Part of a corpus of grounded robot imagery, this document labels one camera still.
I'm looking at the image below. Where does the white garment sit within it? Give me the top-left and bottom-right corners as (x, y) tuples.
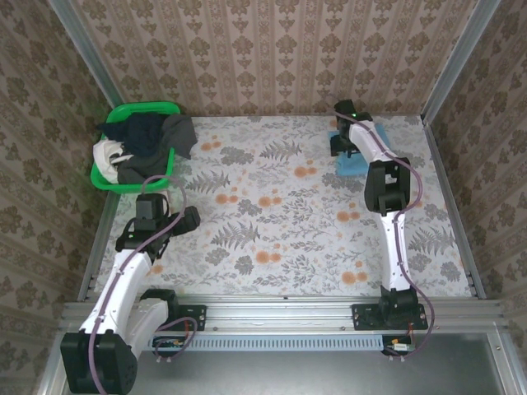
(92, 138), (133, 184)

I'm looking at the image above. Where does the light blue printed t-shirt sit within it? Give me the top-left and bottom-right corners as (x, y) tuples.
(327, 126), (390, 179)

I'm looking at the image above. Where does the aluminium mounting rail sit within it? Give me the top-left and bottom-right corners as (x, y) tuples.
(61, 294), (507, 333)

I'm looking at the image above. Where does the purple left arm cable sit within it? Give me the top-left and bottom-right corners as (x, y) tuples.
(88, 174), (198, 395)

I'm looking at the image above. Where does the slotted grey cable duct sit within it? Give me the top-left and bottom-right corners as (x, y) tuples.
(139, 333), (385, 352)

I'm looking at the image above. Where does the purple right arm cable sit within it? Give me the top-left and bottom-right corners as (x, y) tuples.
(333, 106), (437, 363)

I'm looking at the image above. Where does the dark navy garment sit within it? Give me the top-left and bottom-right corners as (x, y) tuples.
(96, 114), (166, 158)

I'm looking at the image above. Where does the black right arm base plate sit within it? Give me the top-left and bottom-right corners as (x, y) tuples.
(352, 303), (429, 332)

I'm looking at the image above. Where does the green plastic laundry basket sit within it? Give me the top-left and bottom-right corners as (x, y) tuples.
(90, 101), (182, 194)

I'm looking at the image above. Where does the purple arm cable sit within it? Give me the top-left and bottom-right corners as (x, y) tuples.
(88, 174), (198, 395)
(333, 106), (437, 363)

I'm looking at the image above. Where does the aluminium corner post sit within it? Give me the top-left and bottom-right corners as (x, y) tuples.
(47, 0), (124, 109)
(422, 0), (501, 124)

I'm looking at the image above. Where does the floral tablecloth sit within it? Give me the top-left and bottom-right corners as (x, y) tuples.
(94, 114), (473, 297)

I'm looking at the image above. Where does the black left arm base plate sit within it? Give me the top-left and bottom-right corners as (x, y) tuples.
(133, 303), (208, 332)

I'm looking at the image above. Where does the grey garment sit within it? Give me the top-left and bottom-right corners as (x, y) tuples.
(117, 114), (198, 185)

